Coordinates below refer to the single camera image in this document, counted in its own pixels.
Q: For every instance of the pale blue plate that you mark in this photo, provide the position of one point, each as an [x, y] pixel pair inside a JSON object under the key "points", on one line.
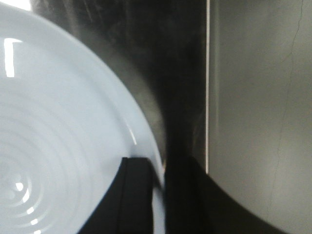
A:
{"points": [[66, 122]]}

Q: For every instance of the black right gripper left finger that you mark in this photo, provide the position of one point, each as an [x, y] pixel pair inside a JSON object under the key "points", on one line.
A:
{"points": [[126, 208]]}

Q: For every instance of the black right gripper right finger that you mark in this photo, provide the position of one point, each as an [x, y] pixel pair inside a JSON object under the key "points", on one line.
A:
{"points": [[196, 205]]}

